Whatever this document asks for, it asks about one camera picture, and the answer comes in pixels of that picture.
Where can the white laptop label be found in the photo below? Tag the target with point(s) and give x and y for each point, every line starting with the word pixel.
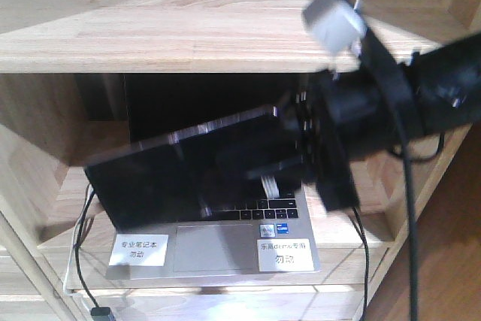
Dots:
pixel 139 250
pixel 285 255

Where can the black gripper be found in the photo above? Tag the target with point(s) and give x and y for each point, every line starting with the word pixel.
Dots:
pixel 344 116

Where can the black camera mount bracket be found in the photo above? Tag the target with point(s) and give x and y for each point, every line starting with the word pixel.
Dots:
pixel 372 53

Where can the silver laptop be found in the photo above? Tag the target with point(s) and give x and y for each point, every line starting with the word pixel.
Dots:
pixel 157 104

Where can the wooden shelf desk unit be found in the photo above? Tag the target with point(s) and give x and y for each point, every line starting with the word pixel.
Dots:
pixel 44 129

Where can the white laptop label left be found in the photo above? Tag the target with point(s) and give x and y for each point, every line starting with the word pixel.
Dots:
pixel 139 250

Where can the white laptop label right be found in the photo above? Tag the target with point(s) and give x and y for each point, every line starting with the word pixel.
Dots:
pixel 285 255

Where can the black foldable smartphone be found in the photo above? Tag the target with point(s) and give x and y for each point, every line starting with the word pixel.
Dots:
pixel 191 174

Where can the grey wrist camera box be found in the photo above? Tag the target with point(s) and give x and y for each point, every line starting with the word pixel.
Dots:
pixel 335 24

